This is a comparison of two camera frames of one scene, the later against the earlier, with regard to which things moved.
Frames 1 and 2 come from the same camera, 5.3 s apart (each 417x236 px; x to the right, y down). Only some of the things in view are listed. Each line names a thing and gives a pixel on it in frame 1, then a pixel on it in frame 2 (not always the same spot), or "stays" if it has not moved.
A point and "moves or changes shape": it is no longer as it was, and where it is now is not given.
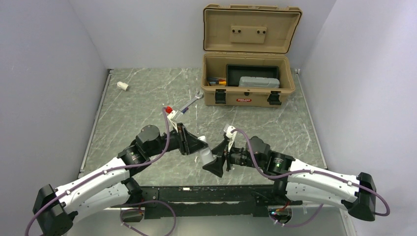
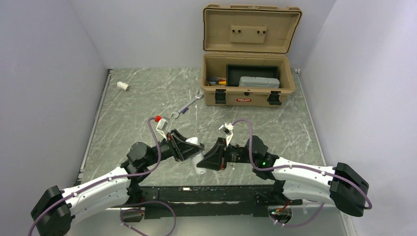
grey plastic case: [245, 81] stays
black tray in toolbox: [234, 72] stays
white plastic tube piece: [123, 85] stays
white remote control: [205, 155] moves or changes shape
